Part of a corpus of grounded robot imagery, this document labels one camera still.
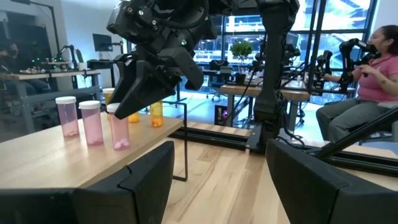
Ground pink pill bottle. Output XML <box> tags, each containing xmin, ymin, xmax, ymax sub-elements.
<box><xmin>106</xmin><ymin>103</ymin><xmax>131</xmax><ymax>152</ymax></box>
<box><xmin>55</xmin><ymin>96</ymin><xmax>80</xmax><ymax>139</ymax></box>
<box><xmin>78</xmin><ymin>100</ymin><xmax>104</xmax><ymax>146</ymax></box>

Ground wooden background desk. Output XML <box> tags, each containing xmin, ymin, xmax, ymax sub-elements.
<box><xmin>220</xmin><ymin>83</ymin><xmax>310</xmax><ymax>128</ymax></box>

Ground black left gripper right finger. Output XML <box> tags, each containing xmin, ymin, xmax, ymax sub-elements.
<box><xmin>266</xmin><ymin>139</ymin><xmax>398</xmax><ymax>224</ymax></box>

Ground person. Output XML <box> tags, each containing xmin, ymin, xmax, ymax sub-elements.
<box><xmin>0</xmin><ymin>40</ymin><xmax>50</xmax><ymax>97</ymax></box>
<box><xmin>315</xmin><ymin>24</ymin><xmax>398</xmax><ymax>144</ymax></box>

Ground gray background workbench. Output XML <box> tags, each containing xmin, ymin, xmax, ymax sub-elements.
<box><xmin>12</xmin><ymin>68</ymin><xmax>102</xmax><ymax>131</ymax></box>

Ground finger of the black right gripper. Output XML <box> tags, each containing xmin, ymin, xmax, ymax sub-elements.
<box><xmin>161</xmin><ymin>46</ymin><xmax>205</xmax><ymax>91</ymax></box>
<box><xmin>108</xmin><ymin>58</ymin><xmax>181</xmax><ymax>120</ymax></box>

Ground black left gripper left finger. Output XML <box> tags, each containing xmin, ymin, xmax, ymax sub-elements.
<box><xmin>0</xmin><ymin>141</ymin><xmax>175</xmax><ymax>224</ymax></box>

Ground black computer tower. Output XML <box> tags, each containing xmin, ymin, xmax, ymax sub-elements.
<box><xmin>214</xmin><ymin>105</ymin><xmax>233</xmax><ymax>127</ymax></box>

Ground green potted tree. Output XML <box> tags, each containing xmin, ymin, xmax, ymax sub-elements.
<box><xmin>229</xmin><ymin>40</ymin><xmax>254</xmax><ymax>85</ymax></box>

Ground black computer monitor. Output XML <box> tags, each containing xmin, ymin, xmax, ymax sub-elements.
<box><xmin>92</xmin><ymin>33</ymin><xmax>113</xmax><ymax>53</ymax></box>

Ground wooden shelf black metal legs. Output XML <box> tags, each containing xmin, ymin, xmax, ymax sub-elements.
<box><xmin>0</xmin><ymin>100</ymin><xmax>190</xmax><ymax>190</ymax></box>

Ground black aluminium rig frame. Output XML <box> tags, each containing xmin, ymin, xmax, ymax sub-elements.
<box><xmin>169</xmin><ymin>0</ymin><xmax>398</xmax><ymax>178</ymax></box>

